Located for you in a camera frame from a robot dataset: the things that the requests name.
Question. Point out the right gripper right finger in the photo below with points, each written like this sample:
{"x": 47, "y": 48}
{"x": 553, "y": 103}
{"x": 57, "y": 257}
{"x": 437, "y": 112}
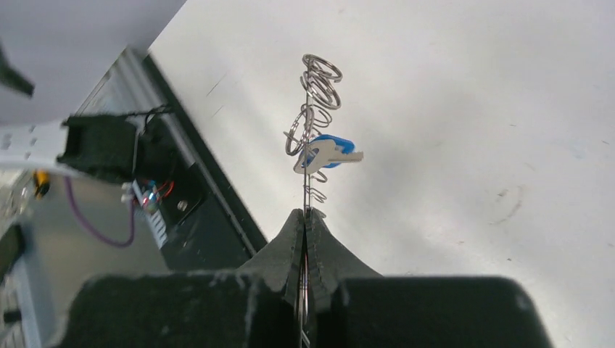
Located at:
{"x": 328, "y": 261}

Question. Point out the left white cable duct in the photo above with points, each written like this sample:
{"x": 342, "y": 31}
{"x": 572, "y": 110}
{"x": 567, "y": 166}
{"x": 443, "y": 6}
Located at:
{"x": 148, "y": 198}

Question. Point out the black phone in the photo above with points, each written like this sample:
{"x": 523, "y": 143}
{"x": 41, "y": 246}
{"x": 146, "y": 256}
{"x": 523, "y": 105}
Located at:
{"x": 13, "y": 246}

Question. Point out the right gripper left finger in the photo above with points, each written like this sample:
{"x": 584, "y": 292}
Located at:
{"x": 278, "y": 263}

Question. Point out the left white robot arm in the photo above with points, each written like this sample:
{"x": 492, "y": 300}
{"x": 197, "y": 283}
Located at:
{"x": 100, "y": 146}

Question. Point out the yellow utility knife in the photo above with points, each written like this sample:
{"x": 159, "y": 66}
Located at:
{"x": 41, "y": 183}

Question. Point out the blue tagged key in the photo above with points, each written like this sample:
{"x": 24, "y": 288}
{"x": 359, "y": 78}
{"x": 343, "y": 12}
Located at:
{"x": 326, "y": 151}

